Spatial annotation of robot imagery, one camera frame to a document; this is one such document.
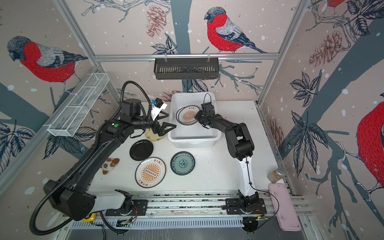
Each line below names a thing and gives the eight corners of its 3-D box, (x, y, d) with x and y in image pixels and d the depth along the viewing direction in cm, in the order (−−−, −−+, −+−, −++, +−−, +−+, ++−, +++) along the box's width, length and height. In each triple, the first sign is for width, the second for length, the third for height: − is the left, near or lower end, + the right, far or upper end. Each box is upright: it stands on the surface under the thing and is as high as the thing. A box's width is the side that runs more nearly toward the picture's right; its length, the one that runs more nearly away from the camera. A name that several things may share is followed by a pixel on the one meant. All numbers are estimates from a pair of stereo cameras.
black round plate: (129, 160, 92) (126, 157, 89) (134, 142, 101) (132, 139, 97) (150, 160, 92) (149, 157, 89) (154, 142, 101) (153, 139, 97)
